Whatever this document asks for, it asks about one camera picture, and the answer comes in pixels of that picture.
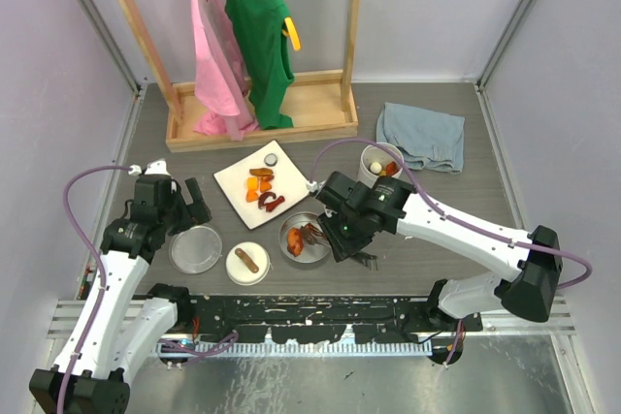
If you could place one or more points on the orange salmon slice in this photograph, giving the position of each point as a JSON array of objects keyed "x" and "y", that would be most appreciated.
[{"x": 392, "y": 169}]

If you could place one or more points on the white square plate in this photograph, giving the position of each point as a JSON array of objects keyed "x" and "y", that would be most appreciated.
[{"x": 288, "y": 182}]

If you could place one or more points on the grey round sushi piece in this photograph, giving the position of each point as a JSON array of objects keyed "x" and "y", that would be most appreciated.
[{"x": 271, "y": 160}]

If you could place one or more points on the wooden clothes rack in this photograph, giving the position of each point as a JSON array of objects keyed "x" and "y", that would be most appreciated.
[{"x": 320, "y": 103}]

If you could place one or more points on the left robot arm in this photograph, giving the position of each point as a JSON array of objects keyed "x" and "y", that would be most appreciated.
[{"x": 94, "y": 371}]

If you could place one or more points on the black white sushi roll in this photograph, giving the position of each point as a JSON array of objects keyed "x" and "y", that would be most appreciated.
[{"x": 375, "y": 168}]

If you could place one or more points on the orange strawberry shaped piece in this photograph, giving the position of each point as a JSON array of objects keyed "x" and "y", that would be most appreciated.
[{"x": 251, "y": 196}]

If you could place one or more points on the yellow corn piece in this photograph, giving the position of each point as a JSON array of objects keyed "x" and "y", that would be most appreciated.
[{"x": 252, "y": 183}]

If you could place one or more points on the tall metal container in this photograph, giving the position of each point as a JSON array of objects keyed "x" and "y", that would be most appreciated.
[{"x": 383, "y": 153}]

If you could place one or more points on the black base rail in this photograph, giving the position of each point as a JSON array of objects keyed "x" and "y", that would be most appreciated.
[{"x": 308, "y": 319}]

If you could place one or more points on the blue denim cloth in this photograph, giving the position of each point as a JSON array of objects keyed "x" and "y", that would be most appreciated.
[{"x": 428, "y": 140}]

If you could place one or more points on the shallow round metal tin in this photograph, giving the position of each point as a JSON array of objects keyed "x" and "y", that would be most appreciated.
[{"x": 313, "y": 252}]

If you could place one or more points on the white lid with leather strap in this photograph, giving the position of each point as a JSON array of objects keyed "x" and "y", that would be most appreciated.
[{"x": 247, "y": 263}]

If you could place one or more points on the orange ridged food piece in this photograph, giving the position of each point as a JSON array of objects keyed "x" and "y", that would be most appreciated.
[{"x": 261, "y": 172}]

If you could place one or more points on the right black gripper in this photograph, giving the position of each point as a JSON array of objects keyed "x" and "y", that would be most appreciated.
[{"x": 342, "y": 247}]

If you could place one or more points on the green shirt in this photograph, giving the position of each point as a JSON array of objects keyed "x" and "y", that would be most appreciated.
[{"x": 257, "y": 25}]

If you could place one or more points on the pink shirt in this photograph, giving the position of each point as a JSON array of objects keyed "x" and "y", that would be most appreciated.
[{"x": 219, "y": 73}]

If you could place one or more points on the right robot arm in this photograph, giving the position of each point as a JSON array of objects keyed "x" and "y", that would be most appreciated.
[{"x": 523, "y": 269}]

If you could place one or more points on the metal tongs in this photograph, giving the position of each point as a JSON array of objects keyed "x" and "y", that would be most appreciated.
[{"x": 312, "y": 235}]

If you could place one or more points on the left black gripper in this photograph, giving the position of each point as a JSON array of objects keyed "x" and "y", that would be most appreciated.
[{"x": 192, "y": 214}]

